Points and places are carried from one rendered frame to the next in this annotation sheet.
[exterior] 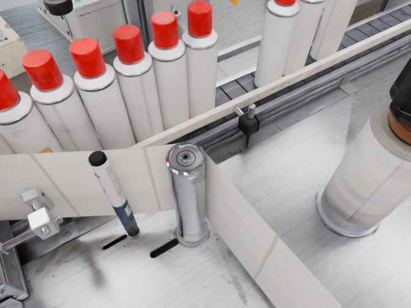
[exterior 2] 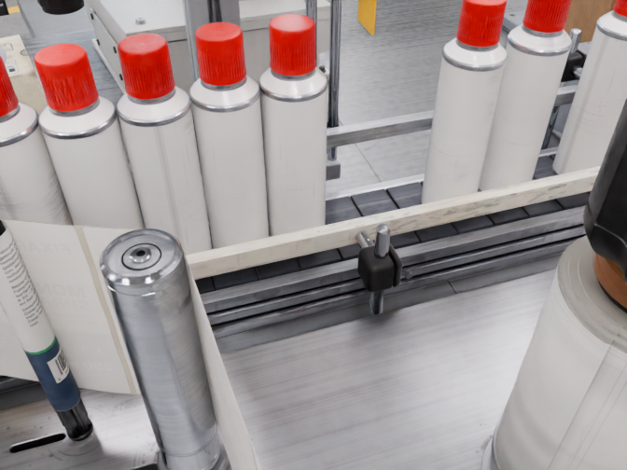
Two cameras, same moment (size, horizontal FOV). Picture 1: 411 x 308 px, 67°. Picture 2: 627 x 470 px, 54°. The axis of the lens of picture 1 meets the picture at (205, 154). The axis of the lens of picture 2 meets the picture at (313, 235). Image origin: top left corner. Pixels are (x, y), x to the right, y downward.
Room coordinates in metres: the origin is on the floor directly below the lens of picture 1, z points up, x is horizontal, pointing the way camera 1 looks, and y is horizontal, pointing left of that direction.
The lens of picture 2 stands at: (-0.02, -0.11, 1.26)
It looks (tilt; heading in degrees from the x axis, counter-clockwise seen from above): 42 degrees down; 14
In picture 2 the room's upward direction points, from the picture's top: straight up
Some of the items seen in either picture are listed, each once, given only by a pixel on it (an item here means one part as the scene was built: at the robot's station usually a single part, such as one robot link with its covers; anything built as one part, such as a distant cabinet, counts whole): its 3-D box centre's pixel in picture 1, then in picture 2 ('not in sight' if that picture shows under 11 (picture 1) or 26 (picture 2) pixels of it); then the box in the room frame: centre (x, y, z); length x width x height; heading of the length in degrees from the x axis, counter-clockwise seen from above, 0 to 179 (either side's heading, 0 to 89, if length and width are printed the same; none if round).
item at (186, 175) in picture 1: (189, 202); (172, 374); (0.16, 0.02, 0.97); 0.05 x 0.05 x 0.19
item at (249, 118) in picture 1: (248, 129); (379, 279); (0.35, -0.07, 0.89); 0.03 x 0.03 x 0.12; 32
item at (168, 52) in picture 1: (170, 80); (231, 154); (0.37, 0.05, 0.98); 0.05 x 0.05 x 0.20
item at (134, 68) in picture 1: (140, 93); (166, 168); (0.33, 0.10, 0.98); 0.05 x 0.05 x 0.20
